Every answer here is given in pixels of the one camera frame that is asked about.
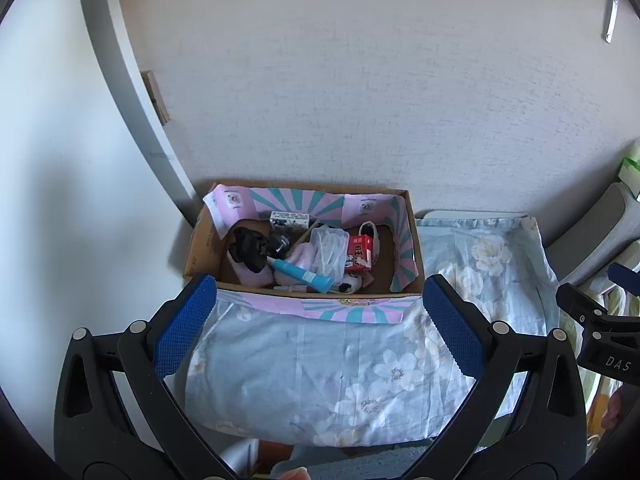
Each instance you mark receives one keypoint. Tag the blue tube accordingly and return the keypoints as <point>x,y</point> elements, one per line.
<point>300,274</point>

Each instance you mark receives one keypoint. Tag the white black plush toy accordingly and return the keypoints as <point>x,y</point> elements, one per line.
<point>350,285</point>

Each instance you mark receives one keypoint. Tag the black hair scrunchie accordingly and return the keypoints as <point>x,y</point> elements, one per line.
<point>247,250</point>

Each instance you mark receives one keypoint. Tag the small wooden block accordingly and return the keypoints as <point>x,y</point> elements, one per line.
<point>156,97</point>

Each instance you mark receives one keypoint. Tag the pink fuzzy sock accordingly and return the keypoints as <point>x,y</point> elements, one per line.
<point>302,255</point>

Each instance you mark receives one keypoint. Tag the white wall bracket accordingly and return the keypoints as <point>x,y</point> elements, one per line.
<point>610,15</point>

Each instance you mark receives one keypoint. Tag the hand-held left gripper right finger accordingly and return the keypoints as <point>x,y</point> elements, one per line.
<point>452,325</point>

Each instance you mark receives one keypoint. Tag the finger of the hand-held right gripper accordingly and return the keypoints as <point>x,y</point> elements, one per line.
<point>580,305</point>
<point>624,276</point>

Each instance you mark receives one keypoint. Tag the white black printed packet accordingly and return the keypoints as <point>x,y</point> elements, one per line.
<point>289,220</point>

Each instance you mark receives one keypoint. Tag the small black packet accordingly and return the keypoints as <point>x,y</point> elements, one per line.
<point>281,246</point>

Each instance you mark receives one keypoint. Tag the red drink carton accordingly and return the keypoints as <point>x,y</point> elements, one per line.
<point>360,252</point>

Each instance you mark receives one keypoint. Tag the grey chair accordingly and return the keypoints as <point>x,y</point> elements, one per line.
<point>600,235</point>

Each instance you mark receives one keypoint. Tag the white small pouch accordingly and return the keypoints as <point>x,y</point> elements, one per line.
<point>375,232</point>

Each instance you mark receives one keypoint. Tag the pale blue floral cloth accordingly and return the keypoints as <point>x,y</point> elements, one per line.
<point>300,360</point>

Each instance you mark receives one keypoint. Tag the grey door frame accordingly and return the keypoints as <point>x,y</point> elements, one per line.
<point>105,35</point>

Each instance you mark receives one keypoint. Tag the cardboard box with pink flaps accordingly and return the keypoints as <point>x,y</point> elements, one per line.
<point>202,250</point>

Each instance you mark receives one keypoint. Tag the blue towel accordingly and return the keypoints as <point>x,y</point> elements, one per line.
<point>350,462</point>

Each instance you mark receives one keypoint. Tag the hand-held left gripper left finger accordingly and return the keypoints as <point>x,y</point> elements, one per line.
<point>185,325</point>

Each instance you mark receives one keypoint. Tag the green tissue box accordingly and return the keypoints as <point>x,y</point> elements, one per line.
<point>632,170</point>

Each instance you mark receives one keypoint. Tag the white slim tube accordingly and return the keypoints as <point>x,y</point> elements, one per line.
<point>290,288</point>

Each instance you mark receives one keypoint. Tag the person's left hand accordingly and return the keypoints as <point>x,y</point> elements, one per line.
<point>292,475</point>

